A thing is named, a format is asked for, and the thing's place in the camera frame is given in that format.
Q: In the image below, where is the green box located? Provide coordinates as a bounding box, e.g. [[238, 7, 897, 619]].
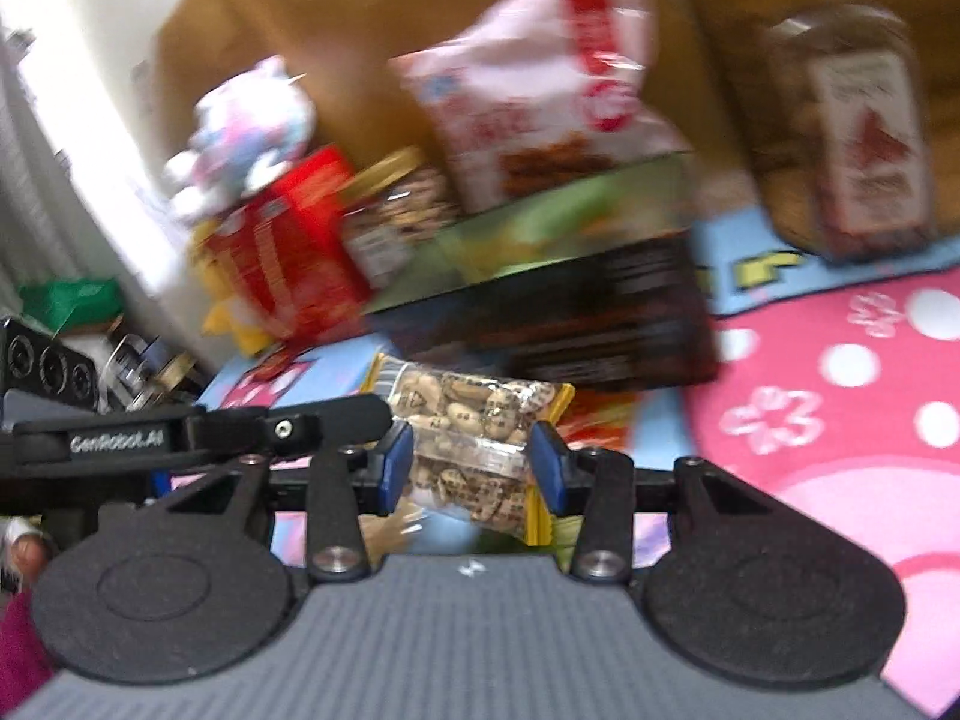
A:
[[19, 277, 125, 331]]

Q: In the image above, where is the red orange snack packet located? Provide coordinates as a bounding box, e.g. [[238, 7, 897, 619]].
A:
[[371, 352, 577, 547]]

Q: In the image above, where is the rectangular tin box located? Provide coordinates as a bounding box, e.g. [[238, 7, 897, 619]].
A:
[[364, 154, 721, 395]]

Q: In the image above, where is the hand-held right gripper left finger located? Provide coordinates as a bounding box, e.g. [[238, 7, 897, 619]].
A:
[[150, 424, 415, 584]]

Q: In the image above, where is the nut jar gold lid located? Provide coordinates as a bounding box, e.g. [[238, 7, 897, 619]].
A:
[[339, 148, 460, 293], [754, 4, 938, 260]]

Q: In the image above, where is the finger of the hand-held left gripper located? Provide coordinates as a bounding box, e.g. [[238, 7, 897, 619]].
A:
[[187, 394, 393, 462]]

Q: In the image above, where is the metal hardware part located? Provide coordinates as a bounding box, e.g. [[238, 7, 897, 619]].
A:
[[97, 334, 200, 413]]

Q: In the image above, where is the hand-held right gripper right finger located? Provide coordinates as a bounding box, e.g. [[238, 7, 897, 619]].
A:
[[529, 422, 781, 584]]

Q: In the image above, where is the pink white snack bag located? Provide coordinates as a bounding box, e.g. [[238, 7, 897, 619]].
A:
[[390, 0, 695, 215]]

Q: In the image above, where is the pink blue printed blanket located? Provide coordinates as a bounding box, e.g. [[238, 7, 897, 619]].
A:
[[169, 210, 960, 717]]

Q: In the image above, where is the person's left hand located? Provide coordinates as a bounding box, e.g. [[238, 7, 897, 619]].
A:
[[0, 516, 55, 595]]

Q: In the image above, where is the red cardboard box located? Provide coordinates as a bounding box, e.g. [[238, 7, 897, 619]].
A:
[[202, 146, 372, 338]]

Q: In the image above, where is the white pink plush toy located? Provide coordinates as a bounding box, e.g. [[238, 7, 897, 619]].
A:
[[161, 56, 316, 222]]

